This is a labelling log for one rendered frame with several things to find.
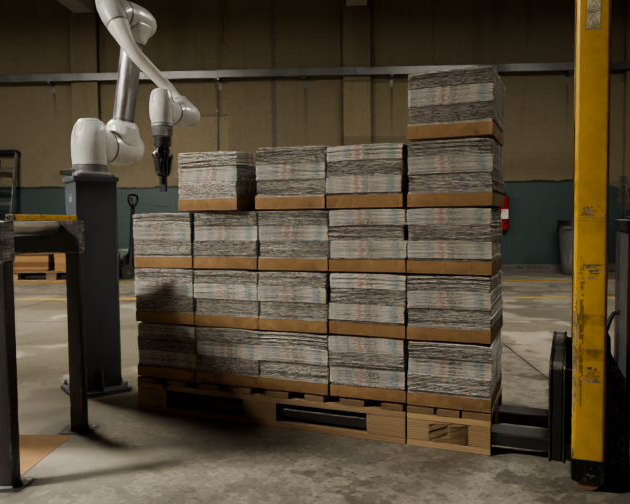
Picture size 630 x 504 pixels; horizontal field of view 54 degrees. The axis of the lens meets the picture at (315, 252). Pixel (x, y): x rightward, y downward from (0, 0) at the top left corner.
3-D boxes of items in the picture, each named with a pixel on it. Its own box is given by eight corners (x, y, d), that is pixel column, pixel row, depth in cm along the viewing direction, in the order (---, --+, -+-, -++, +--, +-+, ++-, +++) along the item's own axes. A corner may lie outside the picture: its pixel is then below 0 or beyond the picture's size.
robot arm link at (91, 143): (63, 165, 284) (62, 116, 282) (93, 167, 300) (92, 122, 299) (89, 163, 276) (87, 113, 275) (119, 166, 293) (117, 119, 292)
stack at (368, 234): (188, 386, 297) (184, 213, 292) (429, 413, 252) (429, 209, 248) (135, 409, 261) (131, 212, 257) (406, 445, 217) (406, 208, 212)
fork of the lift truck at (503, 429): (277, 409, 249) (277, 398, 249) (556, 442, 209) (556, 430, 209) (266, 416, 240) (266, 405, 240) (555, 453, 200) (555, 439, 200)
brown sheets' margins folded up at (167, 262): (187, 356, 296) (185, 251, 293) (429, 378, 251) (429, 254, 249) (136, 375, 260) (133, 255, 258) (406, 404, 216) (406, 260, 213)
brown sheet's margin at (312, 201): (294, 210, 270) (294, 200, 270) (357, 209, 259) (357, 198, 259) (254, 209, 235) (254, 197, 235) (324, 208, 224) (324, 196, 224)
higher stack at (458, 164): (427, 412, 253) (427, 93, 246) (504, 421, 241) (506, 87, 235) (404, 444, 217) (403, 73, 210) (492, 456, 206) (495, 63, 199)
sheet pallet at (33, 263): (118, 276, 900) (117, 237, 897) (95, 281, 817) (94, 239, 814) (37, 276, 905) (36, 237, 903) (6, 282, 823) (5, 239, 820)
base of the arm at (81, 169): (56, 178, 287) (55, 166, 287) (104, 179, 300) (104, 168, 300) (65, 175, 273) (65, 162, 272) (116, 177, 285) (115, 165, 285)
